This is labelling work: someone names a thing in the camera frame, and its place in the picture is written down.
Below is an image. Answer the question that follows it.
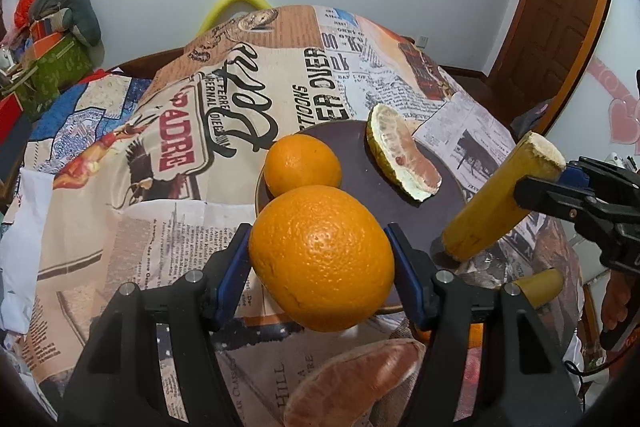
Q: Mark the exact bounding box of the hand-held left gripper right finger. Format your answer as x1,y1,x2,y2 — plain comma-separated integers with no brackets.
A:
384,223,583,427

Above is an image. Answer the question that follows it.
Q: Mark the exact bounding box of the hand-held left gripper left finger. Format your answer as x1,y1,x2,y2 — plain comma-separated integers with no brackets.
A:
60,223,253,427

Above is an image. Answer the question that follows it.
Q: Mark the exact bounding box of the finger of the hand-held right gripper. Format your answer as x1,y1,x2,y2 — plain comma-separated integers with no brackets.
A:
514,175,603,228
562,156,640,194

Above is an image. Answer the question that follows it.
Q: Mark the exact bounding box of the large orange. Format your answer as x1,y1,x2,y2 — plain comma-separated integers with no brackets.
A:
248,185,396,333

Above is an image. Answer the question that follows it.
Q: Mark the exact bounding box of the dark brown round plate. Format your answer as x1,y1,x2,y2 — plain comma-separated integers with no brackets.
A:
254,121,467,314

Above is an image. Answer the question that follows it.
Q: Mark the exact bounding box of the person's right hand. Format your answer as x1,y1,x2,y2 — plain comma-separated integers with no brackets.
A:
601,271,640,350

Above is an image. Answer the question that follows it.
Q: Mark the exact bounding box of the newspaper print tablecloth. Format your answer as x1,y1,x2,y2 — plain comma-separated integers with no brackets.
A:
35,4,586,427

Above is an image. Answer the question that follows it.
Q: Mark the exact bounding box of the small yellow pomelo rind piece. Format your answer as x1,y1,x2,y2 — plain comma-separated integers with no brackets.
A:
514,268,565,309

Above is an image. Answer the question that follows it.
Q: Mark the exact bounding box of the peeled pink pomelo segment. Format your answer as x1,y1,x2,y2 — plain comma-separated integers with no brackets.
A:
283,338,427,427

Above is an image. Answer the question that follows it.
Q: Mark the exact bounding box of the pomelo wedge with pink flesh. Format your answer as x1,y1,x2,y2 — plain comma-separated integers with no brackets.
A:
366,103,443,202

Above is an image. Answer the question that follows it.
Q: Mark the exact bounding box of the small orange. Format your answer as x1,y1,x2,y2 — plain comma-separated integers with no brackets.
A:
263,133,343,198

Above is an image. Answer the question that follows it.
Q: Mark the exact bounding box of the brown wooden door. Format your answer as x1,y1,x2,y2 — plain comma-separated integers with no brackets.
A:
487,0,618,128

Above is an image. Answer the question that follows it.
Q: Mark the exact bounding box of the blue patchwork quilt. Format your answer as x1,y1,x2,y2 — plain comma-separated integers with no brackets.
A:
20,69,156,180

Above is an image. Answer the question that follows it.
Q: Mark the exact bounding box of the green patterned box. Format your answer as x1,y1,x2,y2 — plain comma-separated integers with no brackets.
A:
15,38,96,120

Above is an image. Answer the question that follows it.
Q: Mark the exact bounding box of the red box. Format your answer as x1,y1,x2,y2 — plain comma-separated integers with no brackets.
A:
0,89,26,132

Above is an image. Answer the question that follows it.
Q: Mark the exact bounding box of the orange cardboard box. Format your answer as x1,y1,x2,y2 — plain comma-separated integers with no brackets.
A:
25,21,68,60

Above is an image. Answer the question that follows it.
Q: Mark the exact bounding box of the grey plush cushion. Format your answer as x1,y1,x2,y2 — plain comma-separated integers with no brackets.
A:
29,0,103,48

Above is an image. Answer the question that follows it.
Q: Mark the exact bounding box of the pink heart wall decoration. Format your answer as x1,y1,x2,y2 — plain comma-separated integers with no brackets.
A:
585,57,640,145

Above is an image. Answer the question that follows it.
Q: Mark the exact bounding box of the yellow foam ring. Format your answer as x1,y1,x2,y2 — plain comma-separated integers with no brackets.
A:
198,0,273,35

